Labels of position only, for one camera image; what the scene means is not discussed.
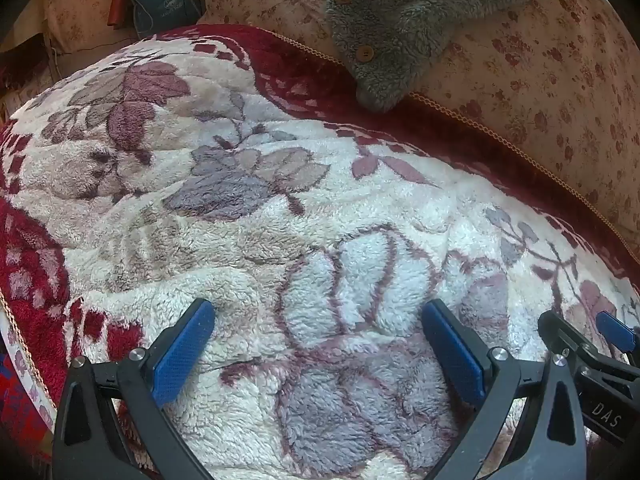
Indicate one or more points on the blue bag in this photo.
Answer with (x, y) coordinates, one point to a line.
(160, 0)

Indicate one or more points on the red white floral plush blanket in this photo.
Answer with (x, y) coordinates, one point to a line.
(300, 220)

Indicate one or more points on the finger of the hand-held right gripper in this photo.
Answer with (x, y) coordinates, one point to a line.
(615, 330)
(567, 335)

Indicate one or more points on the beige floral pillow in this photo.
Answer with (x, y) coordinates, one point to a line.
(75, 5)

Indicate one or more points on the grey fleece garment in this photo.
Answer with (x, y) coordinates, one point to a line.
(400, 25)

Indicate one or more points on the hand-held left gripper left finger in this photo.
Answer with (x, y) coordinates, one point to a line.
(182, 355)

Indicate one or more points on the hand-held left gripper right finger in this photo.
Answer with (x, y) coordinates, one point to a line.
(457, 355)

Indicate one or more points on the red blue patterned cloth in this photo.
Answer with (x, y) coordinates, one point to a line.
(20, 410)

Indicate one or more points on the beige floral quilt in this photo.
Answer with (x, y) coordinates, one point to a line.
(550, 85)

